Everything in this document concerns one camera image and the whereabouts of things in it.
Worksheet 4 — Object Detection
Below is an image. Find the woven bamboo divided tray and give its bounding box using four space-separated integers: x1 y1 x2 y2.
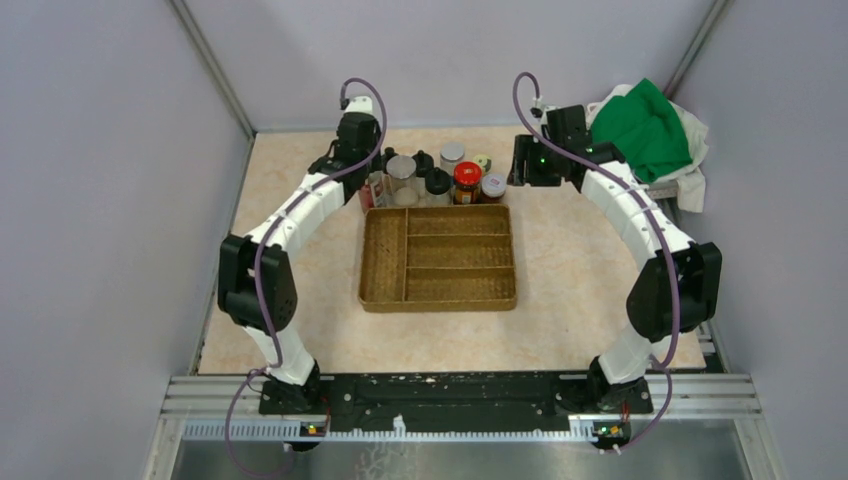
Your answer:
358 204 517 314

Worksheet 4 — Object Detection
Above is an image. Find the silver lid jar blue label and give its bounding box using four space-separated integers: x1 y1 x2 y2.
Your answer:
439 142 466 176

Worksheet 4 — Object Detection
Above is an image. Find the black cap shaker rear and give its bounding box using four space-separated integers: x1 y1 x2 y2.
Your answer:
412 150 435 182

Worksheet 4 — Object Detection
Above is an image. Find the aluminium frame rail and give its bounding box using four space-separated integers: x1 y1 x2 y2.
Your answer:
144 326 787 479

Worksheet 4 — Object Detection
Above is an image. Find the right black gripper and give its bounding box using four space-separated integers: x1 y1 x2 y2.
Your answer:
506 135 562 188

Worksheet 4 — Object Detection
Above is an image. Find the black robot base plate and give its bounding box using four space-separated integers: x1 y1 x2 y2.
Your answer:
259 371 654 434

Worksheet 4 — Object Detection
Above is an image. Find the white cloth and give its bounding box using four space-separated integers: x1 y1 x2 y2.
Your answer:
586 84 709 213

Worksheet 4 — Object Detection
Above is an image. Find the green cloth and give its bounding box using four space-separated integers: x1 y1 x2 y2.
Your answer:
587 78 694 183

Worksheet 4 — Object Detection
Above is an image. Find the clear jar silver lid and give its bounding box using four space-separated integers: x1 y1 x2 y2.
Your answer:
386 155 419 207

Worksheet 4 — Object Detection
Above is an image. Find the tall glass sauce bottle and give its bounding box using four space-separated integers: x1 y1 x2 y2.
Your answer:
358 171 386 212

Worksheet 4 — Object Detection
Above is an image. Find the white lid dark jar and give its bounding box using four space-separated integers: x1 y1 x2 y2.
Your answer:
480 173 507 203

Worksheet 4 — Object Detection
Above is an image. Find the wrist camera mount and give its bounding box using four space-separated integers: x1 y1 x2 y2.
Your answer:
530 97 553 126
341 95 374 116

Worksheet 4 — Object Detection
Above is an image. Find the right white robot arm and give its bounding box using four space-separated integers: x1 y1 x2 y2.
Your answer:
510 99 722 412

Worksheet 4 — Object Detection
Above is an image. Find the small black cap bottle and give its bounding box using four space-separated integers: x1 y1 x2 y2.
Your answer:
381 147 397 166

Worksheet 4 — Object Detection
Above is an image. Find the red lid sauce jar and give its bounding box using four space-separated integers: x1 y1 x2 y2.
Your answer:
453 161 483 205

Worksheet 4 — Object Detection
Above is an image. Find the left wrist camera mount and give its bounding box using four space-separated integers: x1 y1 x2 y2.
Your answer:
341 95 374 116

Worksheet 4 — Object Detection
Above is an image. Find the black cap shaker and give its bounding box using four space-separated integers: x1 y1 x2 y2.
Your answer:
424 168 453 207
412 150 435 182

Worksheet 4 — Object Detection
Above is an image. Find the black cap shaker front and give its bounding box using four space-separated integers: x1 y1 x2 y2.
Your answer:
424 168 453 207

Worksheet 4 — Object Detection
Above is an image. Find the yellow lid small bottle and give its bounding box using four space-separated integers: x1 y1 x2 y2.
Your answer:
472 154 493 175

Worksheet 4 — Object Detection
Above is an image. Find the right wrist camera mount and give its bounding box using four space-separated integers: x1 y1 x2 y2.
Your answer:
530 97 553 126

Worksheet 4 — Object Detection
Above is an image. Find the white plastic basket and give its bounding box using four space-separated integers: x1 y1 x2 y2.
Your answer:
645 180 679 201

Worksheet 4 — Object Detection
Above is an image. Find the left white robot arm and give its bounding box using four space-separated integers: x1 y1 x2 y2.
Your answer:
217 111 382 414

